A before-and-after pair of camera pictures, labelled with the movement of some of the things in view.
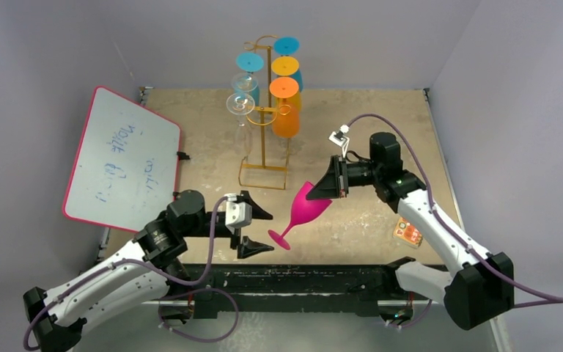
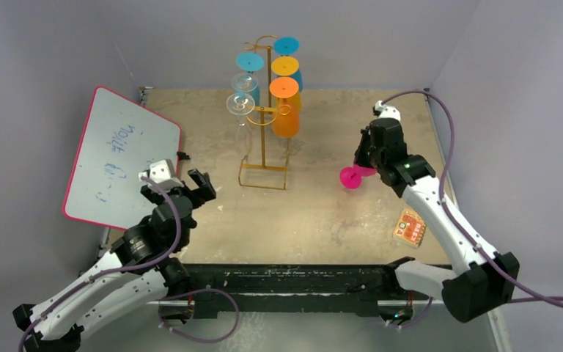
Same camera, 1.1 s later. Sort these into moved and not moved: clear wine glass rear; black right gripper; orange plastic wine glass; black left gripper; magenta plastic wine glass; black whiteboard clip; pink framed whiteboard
Moved: magenta plastic wine glass; black left gripper; black right gripper
Not moved: orange plastic wine glass; pink framed whiteboard; clear wine glass rear; black whiteboard clip
